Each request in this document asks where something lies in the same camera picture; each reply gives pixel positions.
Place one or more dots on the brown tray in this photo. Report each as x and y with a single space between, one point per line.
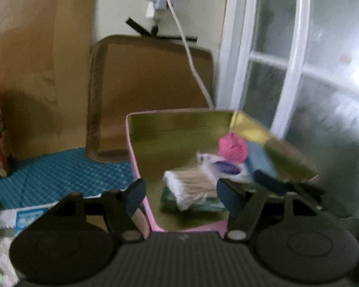
143 89

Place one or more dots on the white packet with purple label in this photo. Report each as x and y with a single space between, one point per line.
224 167

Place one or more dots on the black tape strip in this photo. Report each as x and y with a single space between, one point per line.
139 26
176 38

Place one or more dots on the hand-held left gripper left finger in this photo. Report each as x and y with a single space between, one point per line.
134 198

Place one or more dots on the cotton swab pack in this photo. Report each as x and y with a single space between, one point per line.
191 184

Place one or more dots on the white window frame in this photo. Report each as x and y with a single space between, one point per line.
242 36

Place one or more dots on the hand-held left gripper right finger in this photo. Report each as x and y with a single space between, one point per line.
229 198

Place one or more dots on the pink cloth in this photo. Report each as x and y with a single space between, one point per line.
232 148

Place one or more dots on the white and blue packet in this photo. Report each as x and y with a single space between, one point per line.
27 218

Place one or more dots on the pink tin box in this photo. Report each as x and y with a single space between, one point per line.
182 125

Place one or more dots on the white charger plug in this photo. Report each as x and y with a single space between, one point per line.
158 3

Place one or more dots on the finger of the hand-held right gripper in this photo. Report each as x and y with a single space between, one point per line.
269 182
260 160

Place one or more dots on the teal textured mat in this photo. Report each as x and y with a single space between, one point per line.
62 173

